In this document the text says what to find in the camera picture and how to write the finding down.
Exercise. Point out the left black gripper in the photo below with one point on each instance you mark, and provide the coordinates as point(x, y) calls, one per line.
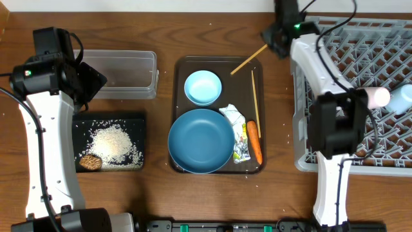
point(95, 80)

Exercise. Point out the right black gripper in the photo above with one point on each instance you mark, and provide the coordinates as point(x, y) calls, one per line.
point(270, 33)

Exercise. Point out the wooden chopstick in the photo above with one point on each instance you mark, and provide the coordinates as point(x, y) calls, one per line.
point(249, 59)
point(256, 104)

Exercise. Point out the pile of white rice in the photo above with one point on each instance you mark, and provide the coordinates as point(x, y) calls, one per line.
point(111, 145)

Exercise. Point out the brown food scrap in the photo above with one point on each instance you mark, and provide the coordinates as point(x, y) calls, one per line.
point(91, 162)

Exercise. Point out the light blue bowl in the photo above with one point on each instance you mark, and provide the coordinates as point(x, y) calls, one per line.
point(203, 87)

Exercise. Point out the pink cup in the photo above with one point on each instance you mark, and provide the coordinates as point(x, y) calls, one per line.
point(377, 97)

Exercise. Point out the light blue cup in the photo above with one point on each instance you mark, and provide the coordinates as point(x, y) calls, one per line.
point(401, 99)

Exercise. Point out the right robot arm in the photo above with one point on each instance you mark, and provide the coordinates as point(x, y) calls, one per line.
point(336, 125)

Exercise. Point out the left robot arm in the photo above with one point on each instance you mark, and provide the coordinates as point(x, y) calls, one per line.
point(49, 88)

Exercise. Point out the black waste tray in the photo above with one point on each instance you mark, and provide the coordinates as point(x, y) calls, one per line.
point(135, 129)

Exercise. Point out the grey dishwasher rack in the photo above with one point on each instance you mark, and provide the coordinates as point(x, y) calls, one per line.
point(368, 52)

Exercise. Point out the clear plastic bin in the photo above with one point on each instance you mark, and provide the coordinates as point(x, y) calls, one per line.
point(131, 74)

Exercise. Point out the dark brown serving tray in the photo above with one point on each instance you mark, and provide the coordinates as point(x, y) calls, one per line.
point(236, 90)

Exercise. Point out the orange carrot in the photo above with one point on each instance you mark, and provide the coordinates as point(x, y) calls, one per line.
point(254, 138)

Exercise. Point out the crumpled foil wrapper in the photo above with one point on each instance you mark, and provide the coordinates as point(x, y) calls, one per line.
point(238, 124)

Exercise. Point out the dark blue plate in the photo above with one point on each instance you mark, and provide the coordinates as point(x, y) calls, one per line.
point(201, 141)

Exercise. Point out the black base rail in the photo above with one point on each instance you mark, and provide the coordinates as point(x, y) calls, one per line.
point(287, 225)

